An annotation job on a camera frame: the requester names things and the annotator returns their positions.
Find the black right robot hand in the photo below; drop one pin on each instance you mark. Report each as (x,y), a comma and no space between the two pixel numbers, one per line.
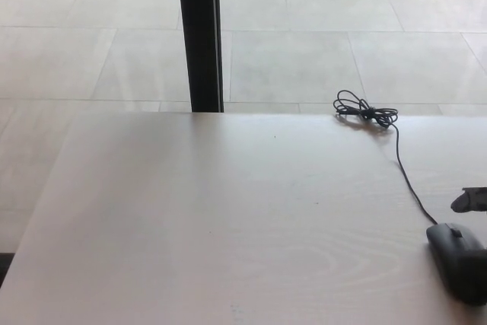
(470,201)

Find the black computer mouse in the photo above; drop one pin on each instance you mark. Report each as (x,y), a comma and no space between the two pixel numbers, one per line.
(447,252)

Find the black vertical frame post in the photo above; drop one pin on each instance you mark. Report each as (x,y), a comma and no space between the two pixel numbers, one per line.
(198,36)

